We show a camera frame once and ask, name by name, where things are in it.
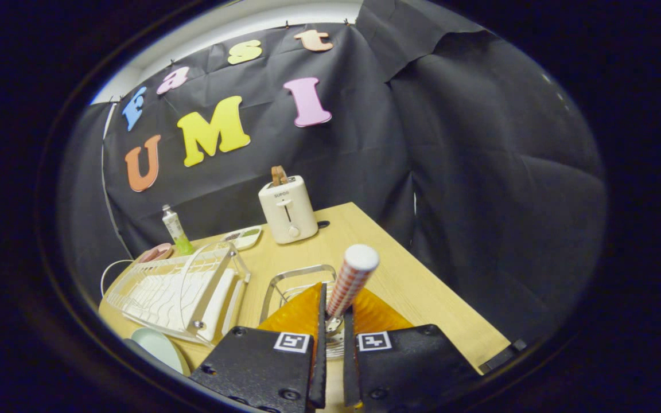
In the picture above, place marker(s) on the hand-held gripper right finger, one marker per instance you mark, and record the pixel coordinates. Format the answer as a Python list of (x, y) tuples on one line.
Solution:
[(405, 367)]

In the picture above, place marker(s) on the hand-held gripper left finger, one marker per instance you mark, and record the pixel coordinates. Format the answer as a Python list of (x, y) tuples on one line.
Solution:
[(261, 367)]

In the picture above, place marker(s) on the light green plate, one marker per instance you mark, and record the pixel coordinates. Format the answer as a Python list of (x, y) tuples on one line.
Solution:
[(158, 347)]

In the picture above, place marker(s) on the white dish rack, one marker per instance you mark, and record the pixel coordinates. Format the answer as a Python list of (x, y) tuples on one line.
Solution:
[(164, 292)]

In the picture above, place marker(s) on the white divided seasoning dish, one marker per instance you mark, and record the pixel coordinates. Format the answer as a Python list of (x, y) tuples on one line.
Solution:
[(244, 240)]

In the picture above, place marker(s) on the pink divided plate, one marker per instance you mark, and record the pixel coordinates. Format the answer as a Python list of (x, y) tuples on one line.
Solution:
[(158, 252)]

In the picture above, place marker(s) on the green dish soap bottle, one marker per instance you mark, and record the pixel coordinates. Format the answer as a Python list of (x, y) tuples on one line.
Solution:
[(173, 226)]

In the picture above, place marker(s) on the black table clamp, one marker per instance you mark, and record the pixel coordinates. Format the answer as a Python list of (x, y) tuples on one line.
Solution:
[(502, 357)]

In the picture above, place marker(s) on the white toaster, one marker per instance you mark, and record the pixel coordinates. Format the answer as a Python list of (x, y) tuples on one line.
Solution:
[(290, 212)]

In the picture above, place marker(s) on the brown toast slice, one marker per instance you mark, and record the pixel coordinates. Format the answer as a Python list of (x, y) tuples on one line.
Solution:
[(279, 175)]

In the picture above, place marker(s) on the black backdrop cloth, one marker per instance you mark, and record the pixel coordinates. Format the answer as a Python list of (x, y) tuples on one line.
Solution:
[(479, 172)]

